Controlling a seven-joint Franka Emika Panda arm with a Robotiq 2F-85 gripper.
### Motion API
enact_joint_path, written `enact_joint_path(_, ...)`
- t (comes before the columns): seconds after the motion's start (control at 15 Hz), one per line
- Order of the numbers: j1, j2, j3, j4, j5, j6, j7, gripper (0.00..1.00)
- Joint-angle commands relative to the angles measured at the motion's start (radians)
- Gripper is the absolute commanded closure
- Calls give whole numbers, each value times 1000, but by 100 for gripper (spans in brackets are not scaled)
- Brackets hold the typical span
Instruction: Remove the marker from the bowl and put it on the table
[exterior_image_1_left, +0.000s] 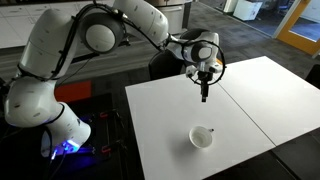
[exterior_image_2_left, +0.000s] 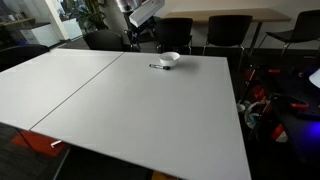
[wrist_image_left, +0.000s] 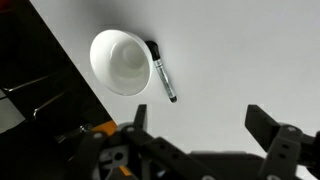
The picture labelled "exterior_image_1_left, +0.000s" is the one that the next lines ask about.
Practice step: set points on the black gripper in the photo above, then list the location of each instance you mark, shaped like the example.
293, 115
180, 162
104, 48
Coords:
204, 78

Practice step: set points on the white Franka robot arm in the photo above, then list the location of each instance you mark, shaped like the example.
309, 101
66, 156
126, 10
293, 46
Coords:
33, 100

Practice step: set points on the white bowl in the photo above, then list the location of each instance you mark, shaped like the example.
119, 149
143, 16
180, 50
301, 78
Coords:
200, 138

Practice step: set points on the black chair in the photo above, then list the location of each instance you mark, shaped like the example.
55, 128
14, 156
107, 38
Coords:
315, 76
190, 34
163, 66

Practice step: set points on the stainless steel appliance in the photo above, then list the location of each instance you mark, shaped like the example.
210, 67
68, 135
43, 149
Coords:
176, 16

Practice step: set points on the small white box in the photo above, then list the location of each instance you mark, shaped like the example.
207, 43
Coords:
230, 5

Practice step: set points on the red clamp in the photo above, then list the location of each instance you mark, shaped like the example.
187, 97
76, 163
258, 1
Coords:
106, 149
104, 115

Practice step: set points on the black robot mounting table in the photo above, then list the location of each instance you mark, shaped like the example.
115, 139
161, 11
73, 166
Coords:
96, 103

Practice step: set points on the orange door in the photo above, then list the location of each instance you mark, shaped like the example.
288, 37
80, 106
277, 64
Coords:
296, 36

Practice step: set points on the white door frame post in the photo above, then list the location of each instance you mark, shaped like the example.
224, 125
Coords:
287, 17

